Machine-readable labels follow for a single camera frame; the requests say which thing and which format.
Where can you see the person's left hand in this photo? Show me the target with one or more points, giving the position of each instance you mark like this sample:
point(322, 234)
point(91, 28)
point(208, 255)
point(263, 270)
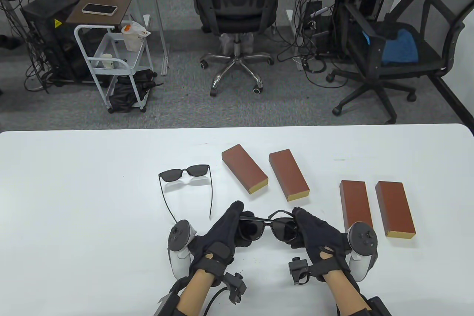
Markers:
point(216, 236)

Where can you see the person's right hand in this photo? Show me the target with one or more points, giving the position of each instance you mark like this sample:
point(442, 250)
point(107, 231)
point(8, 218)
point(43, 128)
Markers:
point(320, 238)

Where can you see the person's left thumb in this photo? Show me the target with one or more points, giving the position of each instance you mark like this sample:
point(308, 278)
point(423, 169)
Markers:
point(245, 240)

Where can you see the person's right thumb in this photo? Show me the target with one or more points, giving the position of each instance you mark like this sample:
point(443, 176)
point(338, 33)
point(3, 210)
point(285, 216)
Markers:
point(295, 242)

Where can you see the black sunglasses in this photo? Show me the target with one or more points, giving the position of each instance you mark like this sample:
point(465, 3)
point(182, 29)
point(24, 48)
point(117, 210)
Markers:
point(276, 228)
point(185, 172)

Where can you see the person's right forearm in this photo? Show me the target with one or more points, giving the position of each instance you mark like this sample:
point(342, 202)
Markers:
point(344, 292)

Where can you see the person's left forearm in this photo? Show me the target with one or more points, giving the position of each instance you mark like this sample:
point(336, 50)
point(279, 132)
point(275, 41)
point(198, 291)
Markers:
point(195, 292)

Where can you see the white left wrist controller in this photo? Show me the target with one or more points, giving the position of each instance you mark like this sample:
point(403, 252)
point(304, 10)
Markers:
point(179, 253)

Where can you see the white wrist controller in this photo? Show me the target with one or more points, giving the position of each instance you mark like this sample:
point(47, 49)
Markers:
point(362, 253)
point(179, 253)

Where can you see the brown rectangular box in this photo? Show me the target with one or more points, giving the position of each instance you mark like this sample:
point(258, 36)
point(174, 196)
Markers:
point(289, 174)
point(355, 203)
point(244, 168)
point(394, 208)

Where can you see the white right wrist controller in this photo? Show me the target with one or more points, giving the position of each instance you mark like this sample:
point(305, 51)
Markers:
point(362, 253)

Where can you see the black bag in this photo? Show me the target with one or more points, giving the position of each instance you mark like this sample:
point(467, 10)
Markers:
point(129, 92)

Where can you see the black office chair blue cushion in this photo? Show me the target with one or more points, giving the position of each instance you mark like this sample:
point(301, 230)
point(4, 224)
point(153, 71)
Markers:
point(385, 71)

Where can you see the white rolling cart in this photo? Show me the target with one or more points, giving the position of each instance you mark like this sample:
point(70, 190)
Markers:
point(111, 64)

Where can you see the white cup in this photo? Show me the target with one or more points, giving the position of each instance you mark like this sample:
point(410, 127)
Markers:
point(107, 60)

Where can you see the white plastic bag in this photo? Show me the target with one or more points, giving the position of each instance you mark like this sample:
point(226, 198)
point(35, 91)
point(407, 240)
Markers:
point(133, 36)

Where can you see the white smartphone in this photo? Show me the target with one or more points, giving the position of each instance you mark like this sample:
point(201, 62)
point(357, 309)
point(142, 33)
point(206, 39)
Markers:
point(99, 9)

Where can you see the brown side table top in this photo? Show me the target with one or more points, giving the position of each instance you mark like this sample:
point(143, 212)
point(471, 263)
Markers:
point(102, 5)

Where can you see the black computer tower yellow sticker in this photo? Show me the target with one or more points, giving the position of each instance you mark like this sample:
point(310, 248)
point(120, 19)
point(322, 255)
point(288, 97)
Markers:
point(48, 38)

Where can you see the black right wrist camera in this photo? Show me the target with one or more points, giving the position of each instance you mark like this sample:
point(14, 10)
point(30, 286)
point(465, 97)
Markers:
point(298, 268)

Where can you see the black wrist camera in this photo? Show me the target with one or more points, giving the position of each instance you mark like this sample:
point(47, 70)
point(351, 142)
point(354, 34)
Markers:
point(235, 286)
point(298, 268)

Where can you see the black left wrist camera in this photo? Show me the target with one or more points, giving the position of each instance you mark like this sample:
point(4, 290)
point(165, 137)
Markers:
point(235, 286)

